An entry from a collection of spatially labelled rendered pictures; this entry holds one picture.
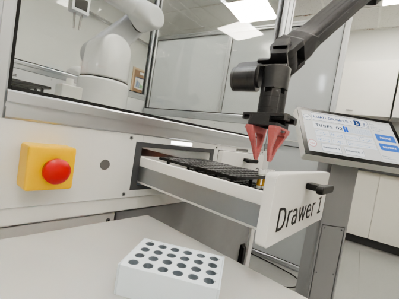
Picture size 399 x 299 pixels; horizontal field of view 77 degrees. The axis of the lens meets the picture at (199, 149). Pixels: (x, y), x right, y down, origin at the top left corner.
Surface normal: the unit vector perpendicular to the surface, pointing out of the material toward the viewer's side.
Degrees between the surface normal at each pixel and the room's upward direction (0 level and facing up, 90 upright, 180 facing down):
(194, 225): 90
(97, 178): 90
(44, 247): 0
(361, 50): 90
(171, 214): 90
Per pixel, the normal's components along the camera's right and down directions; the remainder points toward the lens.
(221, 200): -0.65, -0.06
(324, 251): 0.03, 0.06
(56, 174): 0.71, 0.19
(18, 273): 0.15, -0.99
